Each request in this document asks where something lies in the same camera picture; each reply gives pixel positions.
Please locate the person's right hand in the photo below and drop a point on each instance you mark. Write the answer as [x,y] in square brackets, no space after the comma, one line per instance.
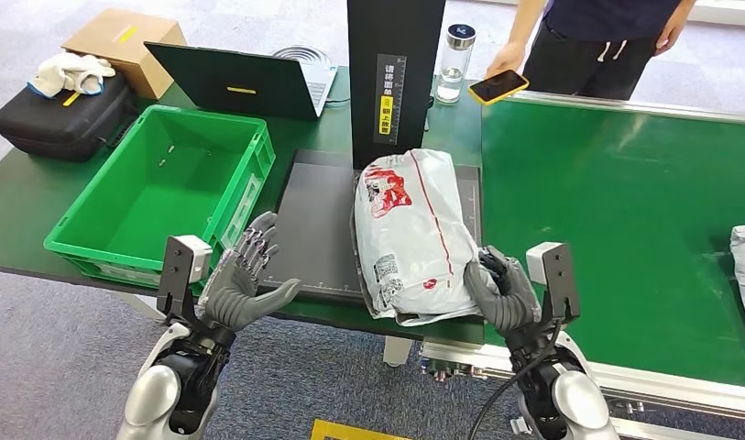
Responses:
[507,58]

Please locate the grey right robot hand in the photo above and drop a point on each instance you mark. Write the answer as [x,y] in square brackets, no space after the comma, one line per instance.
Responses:
[511,303]

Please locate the person's left hand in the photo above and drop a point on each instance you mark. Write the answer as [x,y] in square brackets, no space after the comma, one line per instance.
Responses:
[671,33]

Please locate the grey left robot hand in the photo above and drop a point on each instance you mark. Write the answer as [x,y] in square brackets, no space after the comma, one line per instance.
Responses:
[235,291]

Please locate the phone with yellow case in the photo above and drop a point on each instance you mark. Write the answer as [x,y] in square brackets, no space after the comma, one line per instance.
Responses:
[498,86]

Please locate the person's left forearm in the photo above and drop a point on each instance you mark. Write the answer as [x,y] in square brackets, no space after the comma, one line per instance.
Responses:
[681,9]

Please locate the person's right forearm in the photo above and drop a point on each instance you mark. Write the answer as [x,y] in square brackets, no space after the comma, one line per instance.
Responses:
[527,21]

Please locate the green conveyor belt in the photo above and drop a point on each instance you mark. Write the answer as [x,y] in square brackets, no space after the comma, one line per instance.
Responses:
[621,212]

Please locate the brown cardboard box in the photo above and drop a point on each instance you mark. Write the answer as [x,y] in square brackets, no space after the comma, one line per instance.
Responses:
[147,61]

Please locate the clear water bottle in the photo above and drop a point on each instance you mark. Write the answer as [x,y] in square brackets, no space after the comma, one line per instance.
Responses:
[454,67]

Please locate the person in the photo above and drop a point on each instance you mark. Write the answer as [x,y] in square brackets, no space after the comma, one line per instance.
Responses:
[597,61]

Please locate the white table leg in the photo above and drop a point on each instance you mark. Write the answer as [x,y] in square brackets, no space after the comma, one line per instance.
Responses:
[142,306]
[397,352]

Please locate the black scanner platform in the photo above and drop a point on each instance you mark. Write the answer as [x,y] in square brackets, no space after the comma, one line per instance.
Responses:
[314,231]

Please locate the black scanner column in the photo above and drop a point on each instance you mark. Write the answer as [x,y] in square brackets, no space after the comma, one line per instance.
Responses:
[396,36]

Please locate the column instruction label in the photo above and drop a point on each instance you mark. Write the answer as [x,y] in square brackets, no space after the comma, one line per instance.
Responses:
[389,97]

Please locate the green plastic crate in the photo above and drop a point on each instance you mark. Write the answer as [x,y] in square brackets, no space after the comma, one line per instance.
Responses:
[165,188]

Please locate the yellow tape strip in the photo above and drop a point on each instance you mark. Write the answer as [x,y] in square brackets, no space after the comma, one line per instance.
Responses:
[241,90]
[72,99]
[128,34]

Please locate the white round ribbed disc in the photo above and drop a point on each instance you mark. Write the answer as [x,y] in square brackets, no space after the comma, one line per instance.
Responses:
[302,56]

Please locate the dark laptop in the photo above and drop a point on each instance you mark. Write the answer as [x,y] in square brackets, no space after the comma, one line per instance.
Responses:
[226,73]

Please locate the green table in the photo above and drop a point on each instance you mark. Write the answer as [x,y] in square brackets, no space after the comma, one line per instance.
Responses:
[26,200]

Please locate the black carrying case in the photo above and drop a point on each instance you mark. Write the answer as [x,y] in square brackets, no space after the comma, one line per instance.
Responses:
[56,130]

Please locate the white cloth gloves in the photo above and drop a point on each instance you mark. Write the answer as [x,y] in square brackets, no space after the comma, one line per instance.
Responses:
[68,73]

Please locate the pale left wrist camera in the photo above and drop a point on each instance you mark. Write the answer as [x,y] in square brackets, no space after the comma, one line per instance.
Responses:
[184,267]

